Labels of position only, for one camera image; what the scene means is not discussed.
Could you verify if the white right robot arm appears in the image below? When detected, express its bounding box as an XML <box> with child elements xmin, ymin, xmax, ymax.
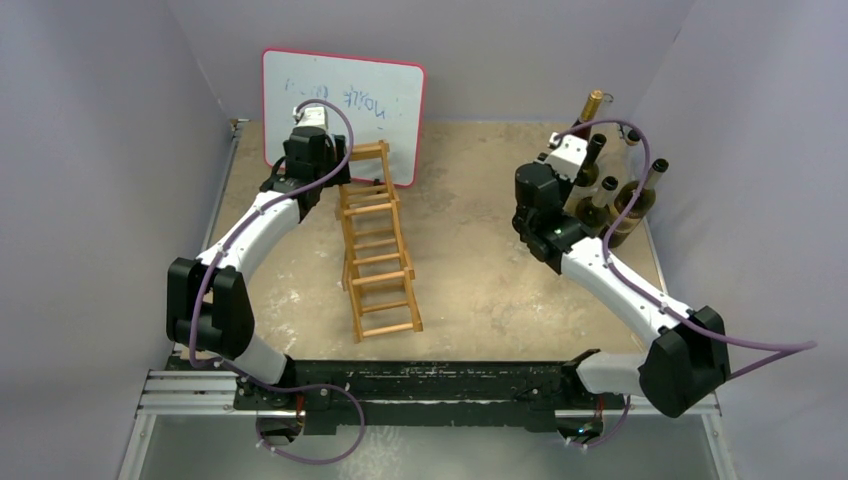
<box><xmin>512</xmin><ymin>162</ymin><xmax>731</xmax><ymax>418</ymax></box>

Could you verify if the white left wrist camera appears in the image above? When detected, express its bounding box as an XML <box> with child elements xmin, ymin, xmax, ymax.
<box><xmin>293</xmin><ymin>105</ymin><xmax>328</xmax><ymax>131</ymax></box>

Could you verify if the pink-framed whiteboard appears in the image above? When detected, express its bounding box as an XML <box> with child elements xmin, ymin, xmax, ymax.
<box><xmin>261</xmin><ymin>48</ymin><xmax>427</xmax><ymax>187</ymax></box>

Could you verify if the clear square glass bottle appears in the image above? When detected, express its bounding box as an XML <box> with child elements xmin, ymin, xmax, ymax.
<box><xmin>604</xmin><ymin>129</ymin><xmax>642</xmax><ymax>194</ymax></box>

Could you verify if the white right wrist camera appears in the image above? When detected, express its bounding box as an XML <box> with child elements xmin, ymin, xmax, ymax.
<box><xmin>536</xmin><ymin>132</ymin><xmax>588</xmax><ymax>182</ymax></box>

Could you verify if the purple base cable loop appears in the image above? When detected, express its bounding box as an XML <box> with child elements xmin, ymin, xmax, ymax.
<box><xmin>254</xmin><ymin>384</ymin><xmax>367</xmax><ymax>467</ymax></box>

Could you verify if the red wine bottle gold cap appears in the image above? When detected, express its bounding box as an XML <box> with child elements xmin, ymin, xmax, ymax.
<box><xmin>572</xmin><ymin>89</ymin><xmax>604</xmax><ymax>141</ymax></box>

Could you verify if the green bottle silver cap top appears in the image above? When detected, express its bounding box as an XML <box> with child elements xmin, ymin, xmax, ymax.
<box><xmin>574</xmin><ymin>176</ymin><xmax>619</xmax><ymax>237</ymax></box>

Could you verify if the green bottle black neck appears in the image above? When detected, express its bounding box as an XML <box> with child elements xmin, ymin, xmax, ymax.
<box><xmin>574</xmin><ymin>133</ymin><xmax>607</xmax><ymax>188</ymax></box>

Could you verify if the green bottle silver cap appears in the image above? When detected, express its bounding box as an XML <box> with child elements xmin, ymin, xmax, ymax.
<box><xmin>574</xmin><ymin>176</ymin><xmax>619</xmax><ymax>237</ymax></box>
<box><xmin>601</xmin><ymin>158</ymin><xmax>669</xmax><ymax>249</ymax></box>

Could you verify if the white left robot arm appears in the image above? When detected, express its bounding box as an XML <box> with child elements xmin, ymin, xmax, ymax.
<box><xmin>165</xmin><ymin>126</ymin><xmax>350</xmax><ymax>409</ymax></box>

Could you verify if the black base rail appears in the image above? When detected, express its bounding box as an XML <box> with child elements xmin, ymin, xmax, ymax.
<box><xmin>135</xmin><ymin>359</ymin><xmax>720</xmax><ymax>435</ymax></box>

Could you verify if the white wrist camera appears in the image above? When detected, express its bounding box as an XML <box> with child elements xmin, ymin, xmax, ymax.
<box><xmin>536</xmin><ymin>132</ymin><xmax>588</xmax><ymax>182</ymax></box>
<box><xmin>293</xmin><ymin>105</ymin><xmax>328</xmax><ymax>131</ymax></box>

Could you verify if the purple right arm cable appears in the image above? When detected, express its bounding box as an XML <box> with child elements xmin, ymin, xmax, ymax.
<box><xmin>549</xmin><ymin>119</ymin><xmax>818</xmax><ymax>382</ymax></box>

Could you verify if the green bottle silver cap front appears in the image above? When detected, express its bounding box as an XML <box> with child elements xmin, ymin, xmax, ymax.
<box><xmin>601</xmin><ymin>158</ymin><xmax>669</xmax><ymax>249</ymax></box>

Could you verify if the wooden wine rack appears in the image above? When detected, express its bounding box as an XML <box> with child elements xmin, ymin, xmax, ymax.
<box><xmin>336</xmin><ymin>140</ymin><xmax>423</xmax><ymax>343</ymax></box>

